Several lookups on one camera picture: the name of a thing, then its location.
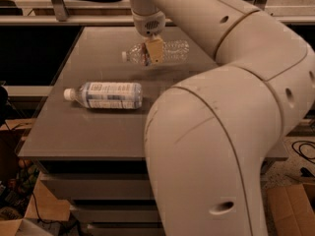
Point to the cardboard box right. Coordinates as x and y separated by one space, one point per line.
293 209

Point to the cardboard box left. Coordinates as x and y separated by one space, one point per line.
27 207

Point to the grey drawer cabinet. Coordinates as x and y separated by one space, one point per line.
96 157

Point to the clear water bottle red label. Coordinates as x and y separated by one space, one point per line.
174 51

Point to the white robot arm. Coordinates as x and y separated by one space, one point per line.
206 137

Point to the lying bottle white blue label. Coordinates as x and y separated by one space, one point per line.
106 95

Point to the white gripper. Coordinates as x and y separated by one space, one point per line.
149 25

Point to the white desk background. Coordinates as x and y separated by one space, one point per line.
274 7

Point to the cardboard box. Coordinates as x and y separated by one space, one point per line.
27 207
293 209

